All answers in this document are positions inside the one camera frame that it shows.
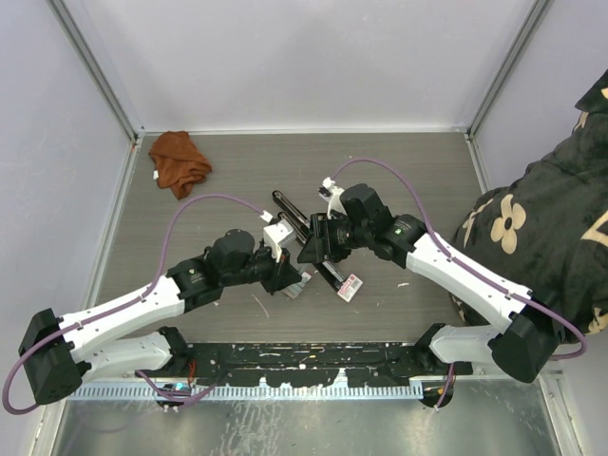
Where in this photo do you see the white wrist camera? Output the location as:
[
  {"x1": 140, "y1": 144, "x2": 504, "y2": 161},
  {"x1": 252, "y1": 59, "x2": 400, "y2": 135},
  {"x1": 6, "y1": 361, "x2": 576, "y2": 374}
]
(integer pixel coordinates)
[
  {"x1": 318, "y1": 177, "x2": 346, "y2": 219},
  {"x1": 263, "y1": 220, "x2": 295, "y2": 263}
]

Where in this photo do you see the black floral fleece garment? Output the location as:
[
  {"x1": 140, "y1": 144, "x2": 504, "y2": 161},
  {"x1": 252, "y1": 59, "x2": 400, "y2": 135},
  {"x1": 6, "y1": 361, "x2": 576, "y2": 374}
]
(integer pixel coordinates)
[{"x1": 450, "y1": 76, "x2": 607, "y2": 335}]

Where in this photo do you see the aluminium frame post left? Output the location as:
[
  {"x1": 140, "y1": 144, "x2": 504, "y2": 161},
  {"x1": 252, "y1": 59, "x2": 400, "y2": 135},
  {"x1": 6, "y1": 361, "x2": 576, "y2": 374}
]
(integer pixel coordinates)
[{"x1": 47, "y1": 1, "x2": 145, "y2": 143}]

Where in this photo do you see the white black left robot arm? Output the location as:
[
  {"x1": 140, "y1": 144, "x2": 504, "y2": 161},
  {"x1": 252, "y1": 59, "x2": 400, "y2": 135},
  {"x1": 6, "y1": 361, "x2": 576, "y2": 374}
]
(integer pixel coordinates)
[{"x1": 18, "y1": 223, "x2": 301, "y2": 406}]

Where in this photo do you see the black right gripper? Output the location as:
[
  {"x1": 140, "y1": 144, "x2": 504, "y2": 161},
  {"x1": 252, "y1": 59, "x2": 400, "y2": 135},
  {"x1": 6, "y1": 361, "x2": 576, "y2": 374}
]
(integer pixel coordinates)
[{"x1": 297, "y1": 212, "x2": 371, "y2": 263}]

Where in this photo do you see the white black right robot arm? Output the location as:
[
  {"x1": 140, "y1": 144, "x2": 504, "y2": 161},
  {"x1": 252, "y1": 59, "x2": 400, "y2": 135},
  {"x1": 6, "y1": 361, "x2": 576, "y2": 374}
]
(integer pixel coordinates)
[{"x1": 297, "y1": 178, "x2": 565, "y2": 383}]

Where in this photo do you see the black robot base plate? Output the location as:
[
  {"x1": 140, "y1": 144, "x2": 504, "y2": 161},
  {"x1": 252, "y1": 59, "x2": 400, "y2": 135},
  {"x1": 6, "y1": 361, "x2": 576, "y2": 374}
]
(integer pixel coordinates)
[{"x1": 144, "y1": 342, "x2": 448, "y2": 388}]

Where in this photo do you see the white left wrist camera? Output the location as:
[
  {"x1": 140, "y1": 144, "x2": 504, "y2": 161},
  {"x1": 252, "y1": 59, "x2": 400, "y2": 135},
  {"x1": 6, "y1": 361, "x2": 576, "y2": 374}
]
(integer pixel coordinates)
[{"x1": 263, "y1": 220, "x2": 295, "y2": 263}]

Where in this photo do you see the aluminium frame post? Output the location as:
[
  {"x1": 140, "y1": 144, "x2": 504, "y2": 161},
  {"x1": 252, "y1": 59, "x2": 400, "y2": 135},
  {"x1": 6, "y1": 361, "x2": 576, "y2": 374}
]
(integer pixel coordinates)
[
  {"x1": 465, "y1": 0, "x2": 554, "y2": 141},
  {"x1": 47, "y1": 1, "x2": 145, "y2": 143}
]

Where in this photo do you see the perforated cable duct strip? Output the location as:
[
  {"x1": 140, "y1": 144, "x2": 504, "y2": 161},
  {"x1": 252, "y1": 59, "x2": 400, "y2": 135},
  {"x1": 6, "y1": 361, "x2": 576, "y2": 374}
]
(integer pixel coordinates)
[{"x1": 68, "y1": 381, "x2": 424, "y2": 402}]

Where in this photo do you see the orange-brown cloth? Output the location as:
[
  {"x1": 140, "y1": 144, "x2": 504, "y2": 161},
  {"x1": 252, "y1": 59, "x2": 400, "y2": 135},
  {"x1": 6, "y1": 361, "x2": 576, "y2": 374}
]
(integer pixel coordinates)
[{"x1": 148, "y1": 131, "x2": 213, "y2": 200}]

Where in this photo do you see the red white staple box sleeve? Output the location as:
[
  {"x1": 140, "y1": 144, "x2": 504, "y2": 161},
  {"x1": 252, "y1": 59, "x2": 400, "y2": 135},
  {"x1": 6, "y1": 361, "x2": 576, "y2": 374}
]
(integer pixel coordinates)
[{"x1": 337, "y1": 275, "x2": 363, "y2": 302}]

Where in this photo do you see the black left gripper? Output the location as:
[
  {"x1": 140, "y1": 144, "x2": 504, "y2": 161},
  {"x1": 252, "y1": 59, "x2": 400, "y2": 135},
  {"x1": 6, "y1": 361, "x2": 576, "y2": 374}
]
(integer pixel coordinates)
[{"x1": 222, "y1": 240, "x2": 302, "y2": 295}]

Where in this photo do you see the aluminium frame post right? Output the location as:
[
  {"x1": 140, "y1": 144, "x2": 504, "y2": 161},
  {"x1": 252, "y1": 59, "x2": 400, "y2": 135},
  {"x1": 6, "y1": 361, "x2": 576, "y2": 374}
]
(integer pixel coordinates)
[{"x1": 465, "y1": 0, "x2": 554, "y2": 141}]

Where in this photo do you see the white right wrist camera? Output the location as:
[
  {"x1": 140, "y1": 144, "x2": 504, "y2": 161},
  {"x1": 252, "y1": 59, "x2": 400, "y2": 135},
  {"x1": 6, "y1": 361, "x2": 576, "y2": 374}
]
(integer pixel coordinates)
[{"x1": 318, "y1": 177, "x2": 346, "y2": 219}]

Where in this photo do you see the aluminium front rail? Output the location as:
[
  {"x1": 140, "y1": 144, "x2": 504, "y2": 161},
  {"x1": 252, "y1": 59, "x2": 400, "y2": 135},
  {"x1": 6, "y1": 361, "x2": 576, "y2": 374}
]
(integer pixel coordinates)
[{"x1": 542, "y1": 354, "x2": 563, "y2": 377}]

